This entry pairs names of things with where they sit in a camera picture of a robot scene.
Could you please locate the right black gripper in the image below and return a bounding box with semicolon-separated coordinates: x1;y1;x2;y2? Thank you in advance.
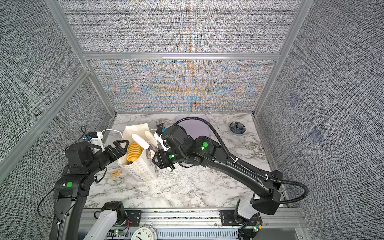
151;146;190;168

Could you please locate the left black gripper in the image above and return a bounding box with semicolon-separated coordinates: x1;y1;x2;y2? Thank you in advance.
88;139;130;176

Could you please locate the long glazed bread stick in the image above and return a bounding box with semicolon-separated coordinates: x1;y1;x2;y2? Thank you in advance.
127;142;144;164

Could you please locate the white patterned paper bag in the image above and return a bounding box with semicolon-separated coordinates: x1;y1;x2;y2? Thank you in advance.
110;123;157;182

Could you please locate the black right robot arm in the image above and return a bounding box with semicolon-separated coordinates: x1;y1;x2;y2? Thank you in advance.
131;117;309;226

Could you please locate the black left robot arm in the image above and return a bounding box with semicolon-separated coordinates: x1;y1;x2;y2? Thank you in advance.
49;140;130;240

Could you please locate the lilac plastic tray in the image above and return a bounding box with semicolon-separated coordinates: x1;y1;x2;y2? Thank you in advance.
178;120;210;140

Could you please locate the white analog clock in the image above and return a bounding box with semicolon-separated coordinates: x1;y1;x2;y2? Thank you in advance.
131;227;158;240

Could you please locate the grey round dish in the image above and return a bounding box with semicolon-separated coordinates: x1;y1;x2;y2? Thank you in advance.
230;122;246;135

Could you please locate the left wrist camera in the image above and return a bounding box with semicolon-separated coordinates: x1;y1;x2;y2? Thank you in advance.
65;132;104;167

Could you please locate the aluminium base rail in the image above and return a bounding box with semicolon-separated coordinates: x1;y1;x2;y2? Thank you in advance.
78;206;311;240

